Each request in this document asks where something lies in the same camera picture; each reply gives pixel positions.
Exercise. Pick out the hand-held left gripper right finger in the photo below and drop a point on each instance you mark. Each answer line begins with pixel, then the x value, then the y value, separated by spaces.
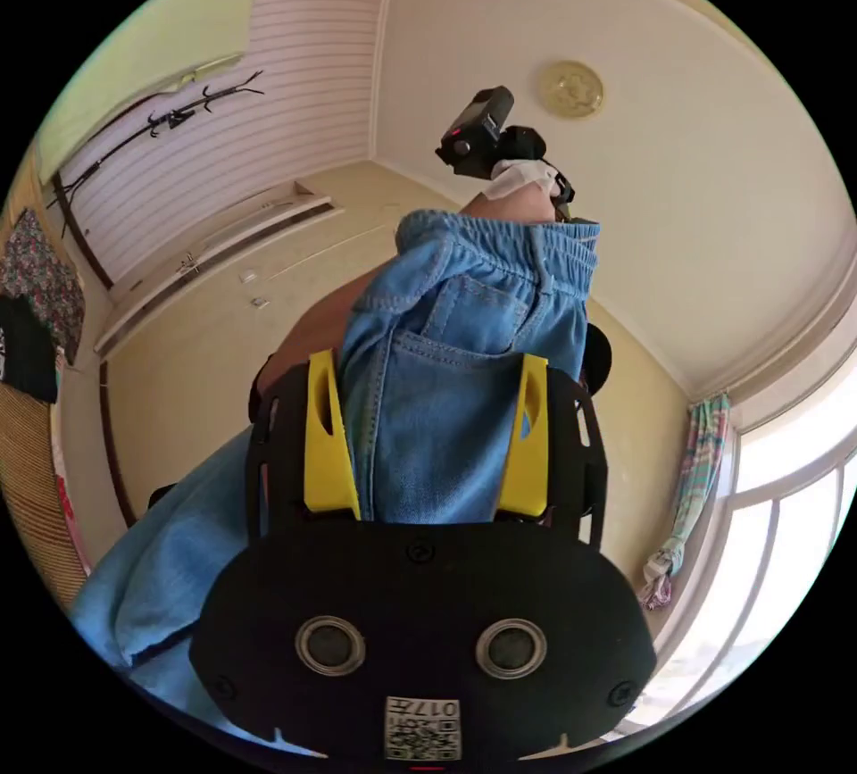
pixel 529 473

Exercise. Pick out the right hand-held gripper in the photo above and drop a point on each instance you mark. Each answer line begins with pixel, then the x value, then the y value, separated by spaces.
pixel 525 143

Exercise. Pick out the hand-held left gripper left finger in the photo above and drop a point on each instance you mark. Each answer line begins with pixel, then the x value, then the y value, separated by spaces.
pixel 325 452

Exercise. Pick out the person's right hand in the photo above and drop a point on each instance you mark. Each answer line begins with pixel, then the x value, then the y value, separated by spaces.
pixel 519 179

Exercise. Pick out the round golden ceiling lamp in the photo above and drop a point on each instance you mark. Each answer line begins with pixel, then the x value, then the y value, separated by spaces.
pixel 570 88

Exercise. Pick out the pastel checked curtain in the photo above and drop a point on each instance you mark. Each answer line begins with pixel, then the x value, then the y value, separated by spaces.
pixel 696 486

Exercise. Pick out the white door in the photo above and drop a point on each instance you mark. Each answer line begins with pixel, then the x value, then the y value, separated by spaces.
pixel 201 265

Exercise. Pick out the window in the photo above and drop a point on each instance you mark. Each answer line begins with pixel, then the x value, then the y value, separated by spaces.
pixel 783 533

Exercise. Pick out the bed with woven mat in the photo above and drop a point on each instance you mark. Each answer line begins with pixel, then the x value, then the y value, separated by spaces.
pixel 27 493

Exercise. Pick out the pile of clothes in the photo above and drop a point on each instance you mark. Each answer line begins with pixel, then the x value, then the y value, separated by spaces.
pixel 30 319

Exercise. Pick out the black coat stand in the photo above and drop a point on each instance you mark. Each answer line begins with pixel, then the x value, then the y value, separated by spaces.
pixel 167 118

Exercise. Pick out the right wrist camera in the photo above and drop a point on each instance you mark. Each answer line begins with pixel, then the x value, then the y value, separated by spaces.
pixel 477 131

